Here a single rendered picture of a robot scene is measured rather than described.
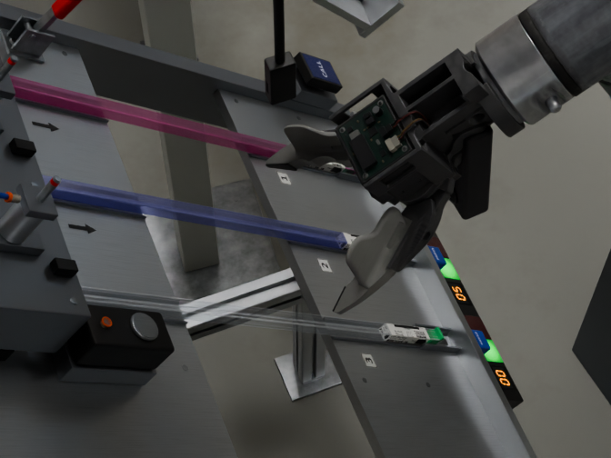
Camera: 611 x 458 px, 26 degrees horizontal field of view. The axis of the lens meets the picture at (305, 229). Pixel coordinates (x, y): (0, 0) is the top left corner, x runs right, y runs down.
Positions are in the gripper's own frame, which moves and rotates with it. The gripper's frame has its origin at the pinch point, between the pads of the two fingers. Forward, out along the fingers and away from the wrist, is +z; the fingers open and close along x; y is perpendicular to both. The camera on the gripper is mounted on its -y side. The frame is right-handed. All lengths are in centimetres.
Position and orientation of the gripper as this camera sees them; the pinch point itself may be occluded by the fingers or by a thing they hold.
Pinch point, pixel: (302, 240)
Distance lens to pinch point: 107.1
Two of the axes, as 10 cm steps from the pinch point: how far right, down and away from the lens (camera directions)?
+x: 3.7, 7.9, -4.9
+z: -7.9, 5.4, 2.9
